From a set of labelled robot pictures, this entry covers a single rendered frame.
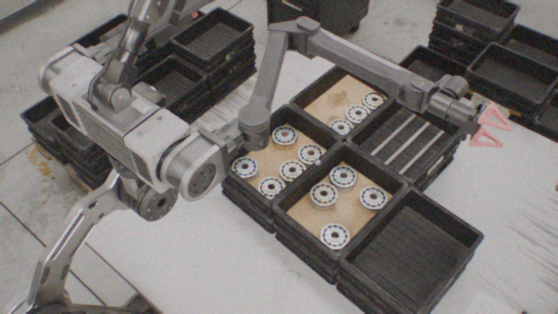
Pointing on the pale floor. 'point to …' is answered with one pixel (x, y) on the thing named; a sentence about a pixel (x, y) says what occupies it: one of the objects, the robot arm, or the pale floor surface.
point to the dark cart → (320, 12)
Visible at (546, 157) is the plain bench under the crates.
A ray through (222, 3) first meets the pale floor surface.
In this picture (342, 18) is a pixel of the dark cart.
